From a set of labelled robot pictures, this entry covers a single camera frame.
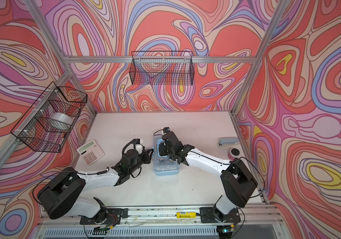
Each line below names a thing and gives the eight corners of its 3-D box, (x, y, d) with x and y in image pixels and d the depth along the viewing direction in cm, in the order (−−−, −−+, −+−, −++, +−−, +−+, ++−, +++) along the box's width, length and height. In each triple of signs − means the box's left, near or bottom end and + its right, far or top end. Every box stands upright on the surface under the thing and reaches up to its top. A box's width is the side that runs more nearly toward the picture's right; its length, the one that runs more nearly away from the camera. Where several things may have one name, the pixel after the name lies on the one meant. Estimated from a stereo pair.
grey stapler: (217, 147, 101) (219, 143, 97) (216, 141, 105) (218, 137, 101) (238, 147, 101) (241, 143, 97) (236, 141, 105) (239, 137, 101)
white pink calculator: (78, 151, 98) (76, 149, 96) (94, 141, 104) (93, 139, 102) (88, 166, 92) (86, 164, 90) (105, 154, 97) (104, 152, 95)
